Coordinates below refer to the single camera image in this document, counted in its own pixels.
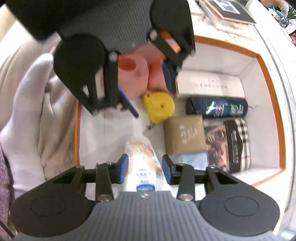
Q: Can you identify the clear plastic box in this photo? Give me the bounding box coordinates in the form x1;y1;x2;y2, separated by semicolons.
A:
171;152;208;170

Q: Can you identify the pink soap dispenser set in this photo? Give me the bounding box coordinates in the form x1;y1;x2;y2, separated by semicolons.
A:
118;41;175;100

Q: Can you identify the white wet wipes pack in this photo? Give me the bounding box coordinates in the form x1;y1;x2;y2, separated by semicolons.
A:
123;136;171;192

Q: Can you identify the brown cardboard box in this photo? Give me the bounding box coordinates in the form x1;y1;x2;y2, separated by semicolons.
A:
164;115;207;155

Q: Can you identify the yellow tape measure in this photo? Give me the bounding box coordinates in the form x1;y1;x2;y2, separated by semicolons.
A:
143;91;176;130

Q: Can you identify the illustrated tin card case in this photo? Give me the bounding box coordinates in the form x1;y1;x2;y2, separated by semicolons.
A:
205;125;230;172

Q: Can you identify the dark shampoo bottle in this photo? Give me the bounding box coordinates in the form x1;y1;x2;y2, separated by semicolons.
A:
186;97;248;119

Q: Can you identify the plaid glasses case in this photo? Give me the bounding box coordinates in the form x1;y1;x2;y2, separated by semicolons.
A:
224;118;251;173

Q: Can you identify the white gloved hand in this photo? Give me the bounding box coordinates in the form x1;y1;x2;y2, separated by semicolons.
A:
1;53;53;191

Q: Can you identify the white long box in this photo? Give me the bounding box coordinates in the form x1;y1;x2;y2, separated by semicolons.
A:
176;70;245;98

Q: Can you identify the white cloth blanket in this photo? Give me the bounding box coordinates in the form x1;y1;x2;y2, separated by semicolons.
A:
1;6;77;196

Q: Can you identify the orange storage box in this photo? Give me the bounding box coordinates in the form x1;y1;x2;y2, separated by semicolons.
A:
74;36;286;186

